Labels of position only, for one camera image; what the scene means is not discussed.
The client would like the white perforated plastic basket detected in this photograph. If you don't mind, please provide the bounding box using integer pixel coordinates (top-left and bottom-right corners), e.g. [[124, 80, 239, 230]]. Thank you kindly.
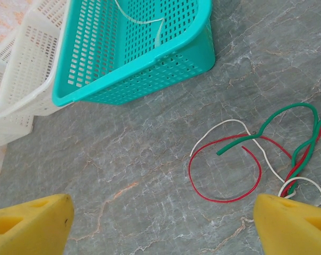
[[0, 0, 74, 120], [0, 26, 35, 147]]

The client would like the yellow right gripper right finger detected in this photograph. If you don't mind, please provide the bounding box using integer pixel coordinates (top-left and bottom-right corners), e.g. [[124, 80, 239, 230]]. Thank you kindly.
[[253, 193, 321, 255]]

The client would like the thin green cable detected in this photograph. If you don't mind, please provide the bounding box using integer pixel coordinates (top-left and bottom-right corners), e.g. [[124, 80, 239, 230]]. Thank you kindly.
[[216, 103, 321, 199]]

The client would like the thin white cable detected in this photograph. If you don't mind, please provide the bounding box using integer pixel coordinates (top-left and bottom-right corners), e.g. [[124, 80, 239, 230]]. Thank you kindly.
[[114, 0, 166, 50], [189, 119, 321, 209]]

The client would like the teal perforated plastic basket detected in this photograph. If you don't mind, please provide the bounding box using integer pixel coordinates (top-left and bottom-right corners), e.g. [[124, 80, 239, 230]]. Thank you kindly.
[[51, 0, 216, 107]]

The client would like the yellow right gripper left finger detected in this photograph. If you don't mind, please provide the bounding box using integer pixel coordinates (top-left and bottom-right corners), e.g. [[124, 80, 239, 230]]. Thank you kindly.
[[0, 193, 75, 255]]

